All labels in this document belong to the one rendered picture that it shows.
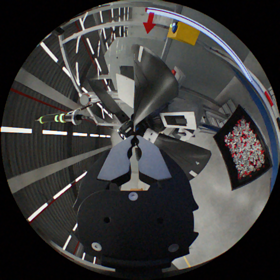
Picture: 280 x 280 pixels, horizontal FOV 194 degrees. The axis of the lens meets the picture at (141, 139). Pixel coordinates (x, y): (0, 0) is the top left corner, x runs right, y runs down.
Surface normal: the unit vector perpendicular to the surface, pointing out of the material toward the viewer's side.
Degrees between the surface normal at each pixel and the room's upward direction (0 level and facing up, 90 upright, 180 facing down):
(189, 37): 90
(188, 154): 46
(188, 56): 90
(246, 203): 0
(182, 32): 90
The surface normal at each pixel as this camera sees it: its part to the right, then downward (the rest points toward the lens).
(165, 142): -0.51, 0.04
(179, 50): -0.03, 0.93
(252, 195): -0.99, -0.07
